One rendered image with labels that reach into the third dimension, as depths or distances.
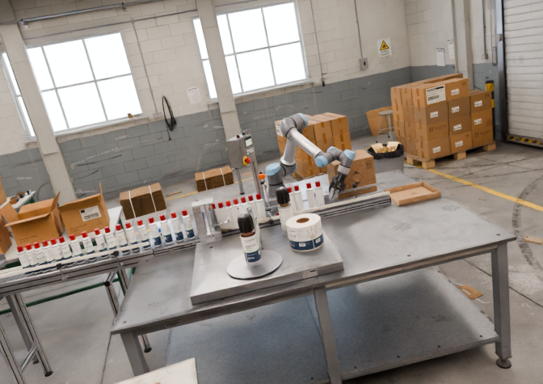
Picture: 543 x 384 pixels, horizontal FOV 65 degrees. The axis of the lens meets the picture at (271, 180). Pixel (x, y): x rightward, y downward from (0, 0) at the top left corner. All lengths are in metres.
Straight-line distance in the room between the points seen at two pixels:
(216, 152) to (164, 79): 1.63
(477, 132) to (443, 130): 0.59
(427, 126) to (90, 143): 5.66
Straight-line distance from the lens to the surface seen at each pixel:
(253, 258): 2.31
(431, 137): 6.34
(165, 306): 2.34
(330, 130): 6.35
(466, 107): 6.64
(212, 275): 2.39
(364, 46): 9.01
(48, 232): 4.18
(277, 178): 3.22
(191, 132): 8.17
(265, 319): 3.11
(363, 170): 3.17
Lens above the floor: 1.95
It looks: 16 degrees down
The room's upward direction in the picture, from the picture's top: 11 degrees counter-clockwise
